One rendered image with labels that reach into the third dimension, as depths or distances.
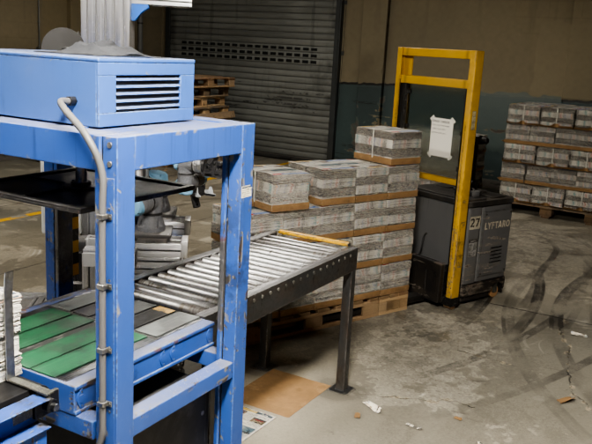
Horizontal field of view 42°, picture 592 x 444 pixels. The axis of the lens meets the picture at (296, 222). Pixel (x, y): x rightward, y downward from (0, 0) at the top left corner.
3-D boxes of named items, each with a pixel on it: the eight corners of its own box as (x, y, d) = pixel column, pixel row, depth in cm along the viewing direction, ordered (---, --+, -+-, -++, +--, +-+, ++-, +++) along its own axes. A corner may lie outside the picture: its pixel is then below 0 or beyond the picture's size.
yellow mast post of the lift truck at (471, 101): (441, 295, 559) (466, 49, 519) (449, 293, 564) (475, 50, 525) (450, 299, 552) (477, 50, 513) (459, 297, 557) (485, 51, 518)
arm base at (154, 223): (135, 232, 399) (135, 213, 397) (137, 225, 414) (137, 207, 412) (164, 233, 401) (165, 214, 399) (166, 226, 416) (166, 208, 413)
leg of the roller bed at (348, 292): (338, 385, 421) (347, 267, 406) (348, 388, 419) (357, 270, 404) (334, 389, 417) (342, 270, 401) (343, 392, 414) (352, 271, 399)
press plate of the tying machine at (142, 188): (82, 173, 296) (82, 166, 296) (195, 193, 270) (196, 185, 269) (-42, 192, 250) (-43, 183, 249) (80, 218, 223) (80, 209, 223)
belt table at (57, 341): (87, 308, 318) (87, 285, 316) (214, 344, 287) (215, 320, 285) (-63, 362, 259) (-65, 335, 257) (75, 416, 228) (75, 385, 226)
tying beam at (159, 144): (58, 124, 308) (57, 99, 306) (254, 151, 263) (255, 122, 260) (-100, 136, 250) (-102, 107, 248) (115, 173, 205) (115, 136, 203)
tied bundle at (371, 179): (318, 193, 529) (320, 159, 523) (350, 190, 546) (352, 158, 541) (354, 203, 499) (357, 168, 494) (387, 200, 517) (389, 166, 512)
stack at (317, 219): (206, 328, 495) (210, 203, 477) (343, 299, 565) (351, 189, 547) (240, 348, 465) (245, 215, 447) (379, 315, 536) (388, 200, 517)
